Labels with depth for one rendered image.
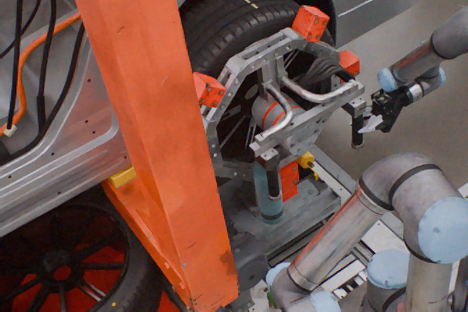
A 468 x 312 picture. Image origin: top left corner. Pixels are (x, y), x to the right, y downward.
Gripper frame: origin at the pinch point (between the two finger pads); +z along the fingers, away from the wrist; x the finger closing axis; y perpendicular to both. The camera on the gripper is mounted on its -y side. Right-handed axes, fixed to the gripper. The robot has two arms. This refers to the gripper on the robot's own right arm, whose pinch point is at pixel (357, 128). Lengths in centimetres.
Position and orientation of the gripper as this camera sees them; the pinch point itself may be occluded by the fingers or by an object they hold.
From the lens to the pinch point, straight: 231.7
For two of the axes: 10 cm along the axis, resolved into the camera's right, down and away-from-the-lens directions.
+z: -8.2, 4.8, -3.1
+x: 5.6, 5.6, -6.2
